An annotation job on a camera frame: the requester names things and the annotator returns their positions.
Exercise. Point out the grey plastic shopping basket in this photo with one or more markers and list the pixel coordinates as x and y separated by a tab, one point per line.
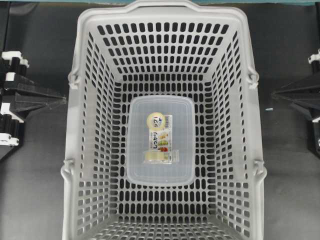
172	48

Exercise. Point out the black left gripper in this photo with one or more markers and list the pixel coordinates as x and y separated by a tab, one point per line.
13	109

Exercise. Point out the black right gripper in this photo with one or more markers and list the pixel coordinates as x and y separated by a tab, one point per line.
304	95

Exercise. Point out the clear plastic food container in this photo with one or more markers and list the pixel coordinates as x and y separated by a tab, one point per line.
140	140

